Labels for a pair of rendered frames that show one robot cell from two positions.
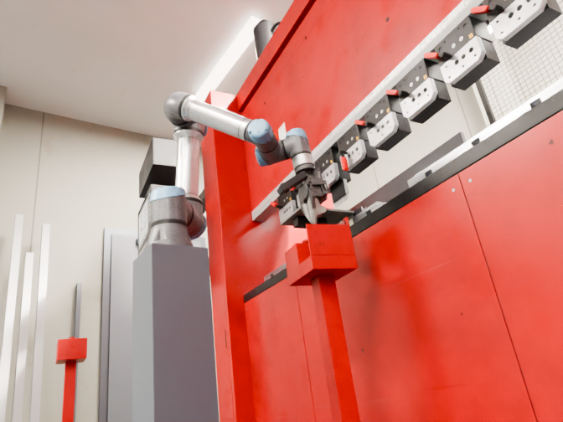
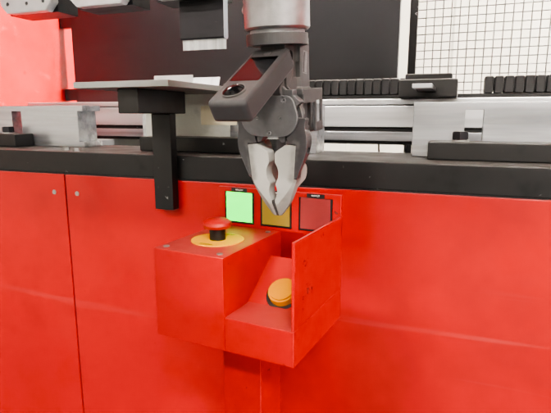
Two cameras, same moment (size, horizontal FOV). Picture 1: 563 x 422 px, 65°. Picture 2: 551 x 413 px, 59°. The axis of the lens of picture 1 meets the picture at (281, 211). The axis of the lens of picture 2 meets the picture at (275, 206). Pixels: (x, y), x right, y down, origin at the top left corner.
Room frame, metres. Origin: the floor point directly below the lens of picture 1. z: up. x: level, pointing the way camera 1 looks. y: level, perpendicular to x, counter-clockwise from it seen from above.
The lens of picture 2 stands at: (0.93, 0.27, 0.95)
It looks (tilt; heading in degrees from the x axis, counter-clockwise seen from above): 11 degrees down; 321
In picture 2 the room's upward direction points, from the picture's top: straight up
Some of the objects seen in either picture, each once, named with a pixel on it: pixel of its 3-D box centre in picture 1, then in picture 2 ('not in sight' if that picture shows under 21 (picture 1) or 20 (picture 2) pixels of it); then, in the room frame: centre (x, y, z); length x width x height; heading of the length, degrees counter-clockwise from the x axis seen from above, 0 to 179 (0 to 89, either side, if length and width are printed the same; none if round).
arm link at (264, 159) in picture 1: (271, 151); not in sight; (1.38, 0.01, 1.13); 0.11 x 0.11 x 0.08; 80
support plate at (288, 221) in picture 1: (317, 218); (166, 88); (1.76, -0.15, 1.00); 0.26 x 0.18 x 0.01; 120
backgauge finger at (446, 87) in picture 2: not in sight; (426, 84); (1.54, -0.63, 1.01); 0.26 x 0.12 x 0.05; 120
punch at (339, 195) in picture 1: (340, 192); (203, 25); (1.83, -0.27, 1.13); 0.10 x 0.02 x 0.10; 30
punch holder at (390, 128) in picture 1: (386, 122); not in sight; (1.51, -0.46, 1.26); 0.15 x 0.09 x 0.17; 30
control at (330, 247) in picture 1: (317, 251); (251, 263); (1.44, -0.10, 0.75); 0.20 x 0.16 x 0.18; 24
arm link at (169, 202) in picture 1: (169, 208); not in sight; (1.34, 0.37, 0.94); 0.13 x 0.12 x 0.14; 170
